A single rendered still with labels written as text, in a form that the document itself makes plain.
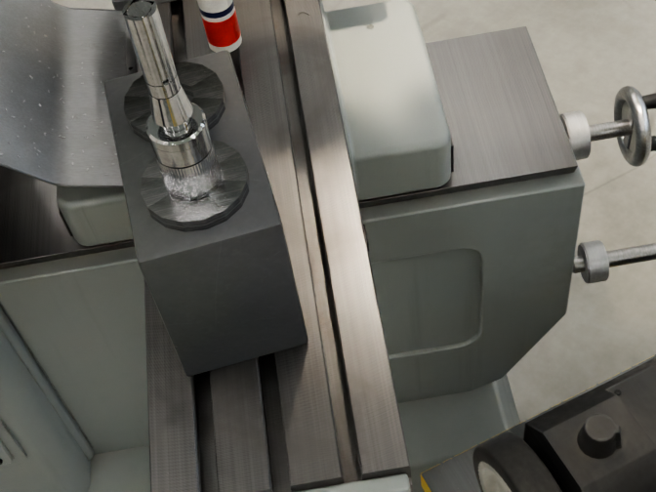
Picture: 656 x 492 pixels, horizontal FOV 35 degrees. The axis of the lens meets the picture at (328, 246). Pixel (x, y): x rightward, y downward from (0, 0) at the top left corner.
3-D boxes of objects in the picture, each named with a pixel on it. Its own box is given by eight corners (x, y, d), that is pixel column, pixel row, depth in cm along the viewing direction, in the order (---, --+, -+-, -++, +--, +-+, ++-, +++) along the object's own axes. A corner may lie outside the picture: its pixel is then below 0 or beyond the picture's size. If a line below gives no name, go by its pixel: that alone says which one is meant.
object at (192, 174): (230, 184, 85) (217, 136, 80) (179, 209, 84) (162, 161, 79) (207, 148, 88) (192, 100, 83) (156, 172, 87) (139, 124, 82)
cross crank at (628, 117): (643, 120, 158) (655, 62, 149) (669, 178, 151) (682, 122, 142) (540, 138, 158) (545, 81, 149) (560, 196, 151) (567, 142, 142)
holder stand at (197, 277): (260, 177, 112) (226, 36, 96) (310, 344, 99) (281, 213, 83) (150, 206, 111) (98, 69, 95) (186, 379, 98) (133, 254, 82)
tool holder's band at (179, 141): (217, 136, 80) (215, 127, 80) (162, 161, 79) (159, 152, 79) (192, 100, 83) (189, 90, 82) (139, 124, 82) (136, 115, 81)
